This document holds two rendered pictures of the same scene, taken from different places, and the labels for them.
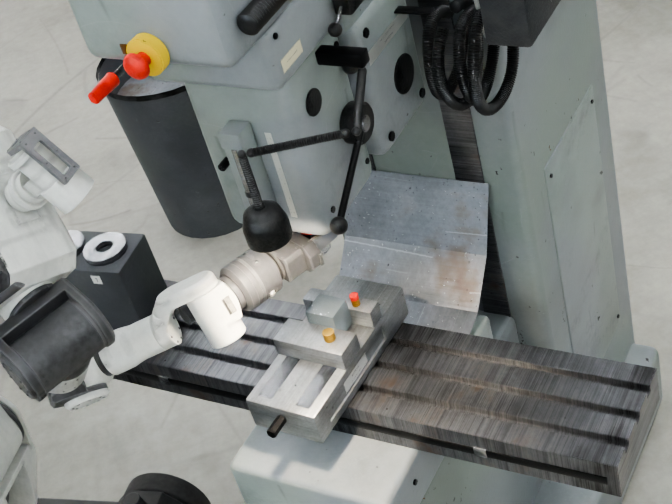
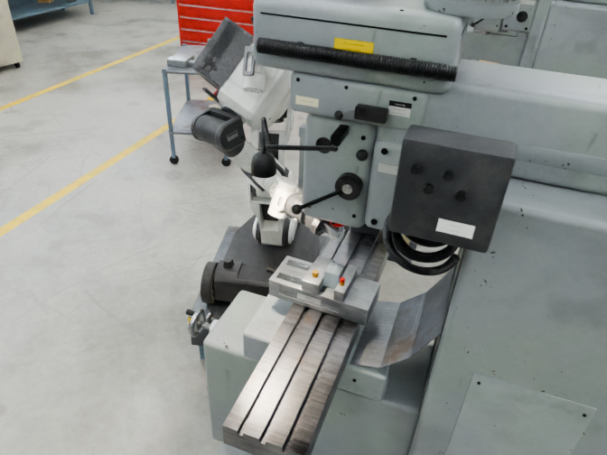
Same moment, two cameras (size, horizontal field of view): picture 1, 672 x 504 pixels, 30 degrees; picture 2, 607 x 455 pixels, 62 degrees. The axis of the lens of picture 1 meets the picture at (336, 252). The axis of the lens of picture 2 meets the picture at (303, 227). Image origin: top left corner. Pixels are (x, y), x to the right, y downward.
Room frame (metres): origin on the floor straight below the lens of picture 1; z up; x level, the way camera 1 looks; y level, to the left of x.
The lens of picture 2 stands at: (1.23, -1.15, 2.10)
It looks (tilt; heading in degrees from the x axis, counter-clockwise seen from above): 34 degrees down; 71
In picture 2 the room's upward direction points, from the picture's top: 3 degrees clockwise
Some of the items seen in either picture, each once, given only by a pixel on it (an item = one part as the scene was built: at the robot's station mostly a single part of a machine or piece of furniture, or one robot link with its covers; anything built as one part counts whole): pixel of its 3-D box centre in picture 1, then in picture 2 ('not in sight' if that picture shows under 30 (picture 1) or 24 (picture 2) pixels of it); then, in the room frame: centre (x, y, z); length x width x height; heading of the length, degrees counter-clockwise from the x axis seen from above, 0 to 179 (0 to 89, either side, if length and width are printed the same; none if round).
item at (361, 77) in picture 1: (359, 100); (302, 147); (1.58, -0.10, 1.58); 0.17 x 0.01 x 0.01; 165
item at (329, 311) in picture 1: (329, 317); (333, 275); (1.76, 0.05, 1.03); 0.06 x 0.05 x 0.06; 50
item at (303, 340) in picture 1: (316, 343); (318, 273); (1.72, 0.08, 1.02); 0.15 x 0.06 x 0.04; 50
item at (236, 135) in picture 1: (251, 180); (306, 160); (1.66, 0.10, 1.45); 0.04 x 0.04 x 0.21; 52
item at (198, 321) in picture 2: not in sight; (205, 325); (1.35, 0.33, 0.63); 0.16 x 0.12 x 0.12; 142
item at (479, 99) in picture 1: (455, 54); (426, 223); (1.83, -0.29, 1.45); 0.18 x 0.16 x 0.21; 142
